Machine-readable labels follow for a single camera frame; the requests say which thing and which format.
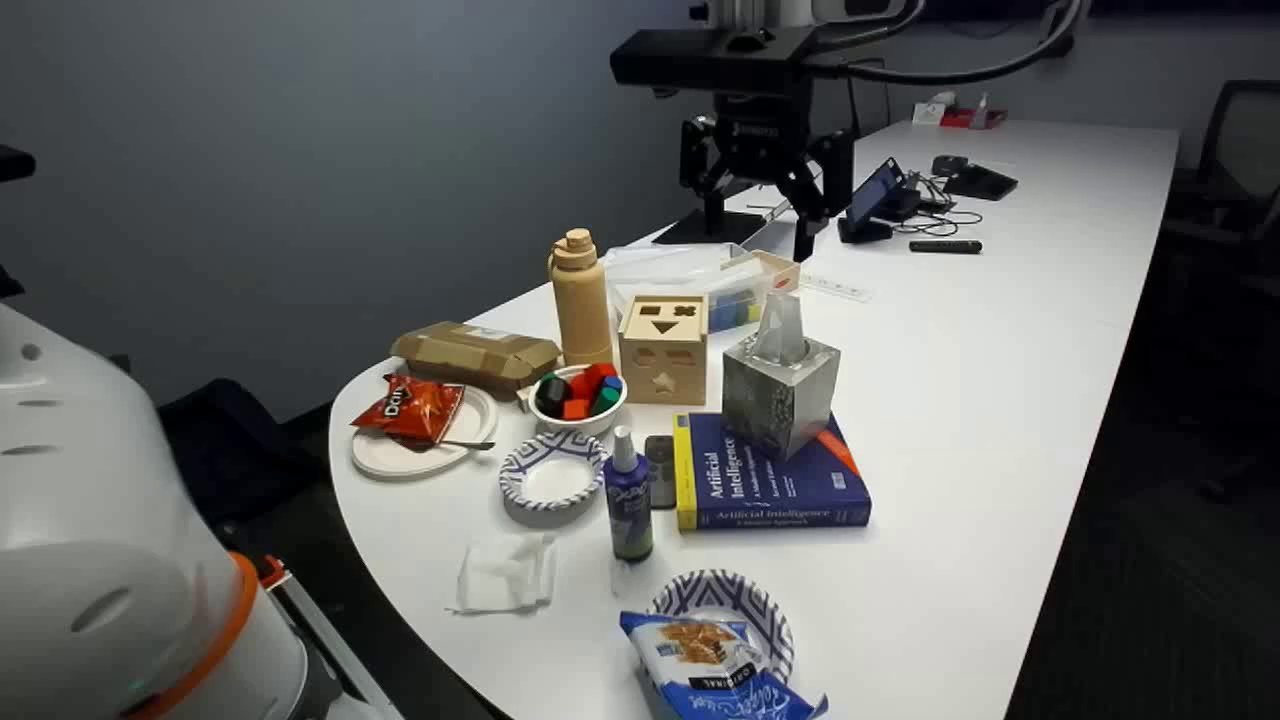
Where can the blue patterned paper plate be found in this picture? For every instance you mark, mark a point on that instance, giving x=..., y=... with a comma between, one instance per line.
x=735, y=599

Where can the tablet with blue screen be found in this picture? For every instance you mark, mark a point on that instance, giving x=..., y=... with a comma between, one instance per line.
x=876, y=205

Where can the clear plastic container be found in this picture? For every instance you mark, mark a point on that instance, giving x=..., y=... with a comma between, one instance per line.
x=730, y=278

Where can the blue and yellow book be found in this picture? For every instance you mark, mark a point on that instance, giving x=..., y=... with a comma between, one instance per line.
x=721, y=483

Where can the long cardboard box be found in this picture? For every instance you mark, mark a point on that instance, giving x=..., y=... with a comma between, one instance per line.
x=471, y=354

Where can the grey tissue box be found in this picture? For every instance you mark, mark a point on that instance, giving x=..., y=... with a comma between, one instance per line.
x=778, y=383

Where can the red snack bag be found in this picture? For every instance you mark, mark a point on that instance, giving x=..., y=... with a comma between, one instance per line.
x=412, y=408

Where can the blue spray bottle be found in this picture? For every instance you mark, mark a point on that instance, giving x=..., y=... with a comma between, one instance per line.
x=630, y=513

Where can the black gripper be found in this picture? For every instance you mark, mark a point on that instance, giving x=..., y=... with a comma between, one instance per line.
x=770, y=141

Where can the white plastic plate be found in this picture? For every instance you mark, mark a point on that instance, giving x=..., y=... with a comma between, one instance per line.
x=397, y=462

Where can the white napkin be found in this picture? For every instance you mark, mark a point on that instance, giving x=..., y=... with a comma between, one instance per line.
x=504, y=574

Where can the green block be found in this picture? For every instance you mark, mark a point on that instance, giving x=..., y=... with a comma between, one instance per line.
x=550, y=395

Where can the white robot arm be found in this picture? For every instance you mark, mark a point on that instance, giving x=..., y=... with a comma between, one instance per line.
x=118, y=599

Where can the wooden shape sorter box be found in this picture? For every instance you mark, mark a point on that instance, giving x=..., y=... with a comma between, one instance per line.
x=664, y=349

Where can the black remote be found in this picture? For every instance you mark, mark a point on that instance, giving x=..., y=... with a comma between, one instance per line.
x=945, y=244

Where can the red block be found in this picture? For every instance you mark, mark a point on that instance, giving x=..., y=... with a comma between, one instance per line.
x=576, y=408

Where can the black office chair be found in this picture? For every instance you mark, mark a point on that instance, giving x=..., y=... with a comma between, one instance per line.
x=1221, y=219

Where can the blue snack bag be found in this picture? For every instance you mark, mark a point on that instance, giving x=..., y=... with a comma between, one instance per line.
x=705, y=669

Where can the tan water bottle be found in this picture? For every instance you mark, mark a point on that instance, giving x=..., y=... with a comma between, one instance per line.
x=583, y=302

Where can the white bowl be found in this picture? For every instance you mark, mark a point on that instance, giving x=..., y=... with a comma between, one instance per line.
x=576, y=397

